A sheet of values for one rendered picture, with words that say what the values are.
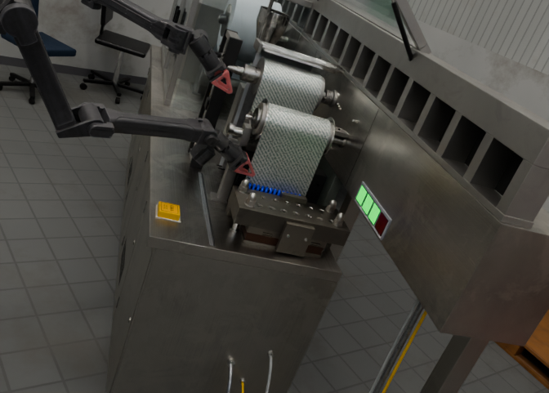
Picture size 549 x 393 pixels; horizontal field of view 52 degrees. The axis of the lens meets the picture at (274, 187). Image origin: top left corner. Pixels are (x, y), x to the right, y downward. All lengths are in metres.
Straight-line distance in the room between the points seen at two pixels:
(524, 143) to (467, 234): 0.24
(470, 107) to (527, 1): 3.71
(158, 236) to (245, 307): 0.40
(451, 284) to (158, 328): 1.01
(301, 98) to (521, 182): 1.09
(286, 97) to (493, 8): 3.38
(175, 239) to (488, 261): 0.93
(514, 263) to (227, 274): 0.90
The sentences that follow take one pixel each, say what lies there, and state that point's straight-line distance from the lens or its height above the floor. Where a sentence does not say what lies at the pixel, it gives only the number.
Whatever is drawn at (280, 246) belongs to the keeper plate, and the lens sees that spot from 1.88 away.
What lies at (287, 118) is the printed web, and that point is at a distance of 1.94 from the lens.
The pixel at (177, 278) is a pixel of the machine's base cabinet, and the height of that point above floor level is 0.77.
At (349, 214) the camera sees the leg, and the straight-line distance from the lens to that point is 2.31.
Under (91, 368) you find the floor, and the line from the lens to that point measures 2.60.
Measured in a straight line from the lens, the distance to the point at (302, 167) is 2.01.
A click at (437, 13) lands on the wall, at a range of 5.61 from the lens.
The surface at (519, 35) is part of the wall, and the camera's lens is 5.13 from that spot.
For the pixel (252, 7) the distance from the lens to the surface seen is 2.87.
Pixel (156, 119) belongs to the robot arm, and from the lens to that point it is 1.75.
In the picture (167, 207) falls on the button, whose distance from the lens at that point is 1.90.
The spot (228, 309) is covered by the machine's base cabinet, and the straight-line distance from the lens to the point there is 1.95.
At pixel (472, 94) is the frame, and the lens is 1.50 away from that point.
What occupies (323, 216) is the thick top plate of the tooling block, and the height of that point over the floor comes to 1.03.
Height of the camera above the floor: 1.80
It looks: 22 degrees down
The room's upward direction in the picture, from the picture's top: 21 degrees clockwise
